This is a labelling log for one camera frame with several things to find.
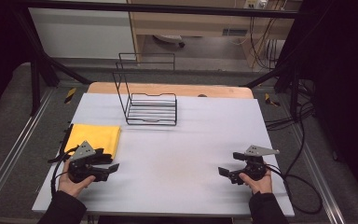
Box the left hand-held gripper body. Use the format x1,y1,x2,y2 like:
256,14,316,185
67,140,111,184

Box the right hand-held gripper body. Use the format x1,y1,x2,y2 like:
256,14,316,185
228,145,281,186

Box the yellow cloth with black trim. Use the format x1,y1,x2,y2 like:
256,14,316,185
55,123,122,164

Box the black wire rack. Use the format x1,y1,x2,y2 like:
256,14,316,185
112,51,178,127

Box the person's right hand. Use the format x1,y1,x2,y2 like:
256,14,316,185
238,169,274,196

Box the person's left hand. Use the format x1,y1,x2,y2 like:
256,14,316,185
57,160,97,199

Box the white table mat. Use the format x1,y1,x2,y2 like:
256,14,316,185
32,92,296,217

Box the wooden table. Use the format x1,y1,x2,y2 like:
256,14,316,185
87,81,255,100

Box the white cabinet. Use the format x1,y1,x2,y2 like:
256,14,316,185
27,7,137,60

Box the white chair base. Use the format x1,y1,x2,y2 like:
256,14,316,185
153,34,186,49

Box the light wooden desk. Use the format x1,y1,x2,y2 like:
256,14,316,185
127,0,303,63

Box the white power strip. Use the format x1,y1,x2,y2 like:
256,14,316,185
243,0,269,10

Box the left hand-held gripper cable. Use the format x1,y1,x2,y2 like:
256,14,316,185
50,146,79,198

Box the hand-held gripper cable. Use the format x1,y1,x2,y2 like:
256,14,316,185
263,163,324,216
50,146,79,198

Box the right hand-held gripper cable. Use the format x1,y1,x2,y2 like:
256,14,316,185
263,163,324,216

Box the black floor cables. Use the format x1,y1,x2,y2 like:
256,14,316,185
264,78,317,132

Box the aluminium rail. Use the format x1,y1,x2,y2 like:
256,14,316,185
0,88,56,216
292,124,347,224

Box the black metal frame leg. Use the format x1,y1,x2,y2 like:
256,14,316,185
12,8,91,117
244,18,313,122

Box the bundle of hanging cables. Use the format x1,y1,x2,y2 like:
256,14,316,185
247,15,289,71

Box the black metal frame bar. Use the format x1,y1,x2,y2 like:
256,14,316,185
12,0,312,20

